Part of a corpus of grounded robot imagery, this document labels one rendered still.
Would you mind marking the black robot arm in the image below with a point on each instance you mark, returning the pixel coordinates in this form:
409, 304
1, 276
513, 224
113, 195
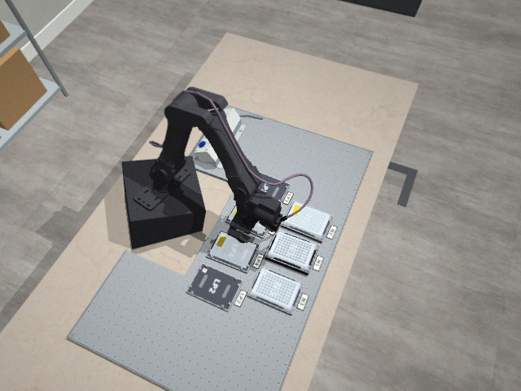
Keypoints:
181, 115

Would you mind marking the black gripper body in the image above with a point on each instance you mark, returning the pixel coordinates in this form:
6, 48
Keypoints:
236, 224

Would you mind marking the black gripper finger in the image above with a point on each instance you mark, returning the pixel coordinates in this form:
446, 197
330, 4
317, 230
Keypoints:
244, 239

